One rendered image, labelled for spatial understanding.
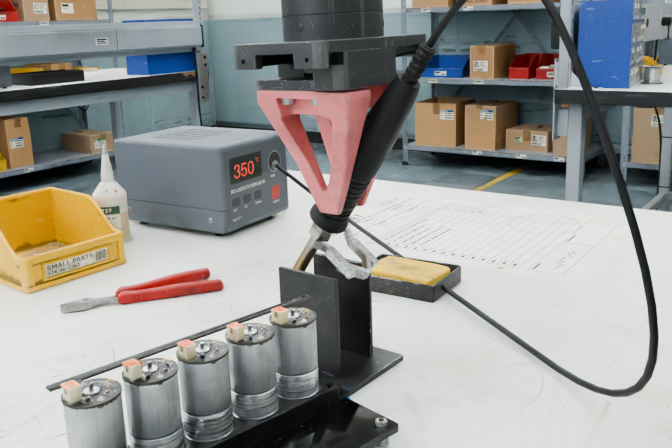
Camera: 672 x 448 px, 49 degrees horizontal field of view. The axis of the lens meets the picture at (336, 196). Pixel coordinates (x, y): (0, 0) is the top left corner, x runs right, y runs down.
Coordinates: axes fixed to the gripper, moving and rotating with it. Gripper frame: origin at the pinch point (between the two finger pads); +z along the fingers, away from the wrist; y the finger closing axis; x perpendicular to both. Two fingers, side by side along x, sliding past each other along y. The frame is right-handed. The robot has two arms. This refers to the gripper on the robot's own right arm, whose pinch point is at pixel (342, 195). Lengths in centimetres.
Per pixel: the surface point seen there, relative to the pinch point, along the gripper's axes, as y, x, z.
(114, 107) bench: -198, -307, 24
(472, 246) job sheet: -26.6, -5.8, 11.1
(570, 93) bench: -170, -52, 12
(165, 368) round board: 14.6, 0.9, 4.9
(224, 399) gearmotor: 12.1, 1.8, 7.3
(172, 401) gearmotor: 14.8, 1.4, 6.3
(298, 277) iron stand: 1.9, -2.2, 4.9
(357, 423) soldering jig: 6.4, 5.3, 10.2
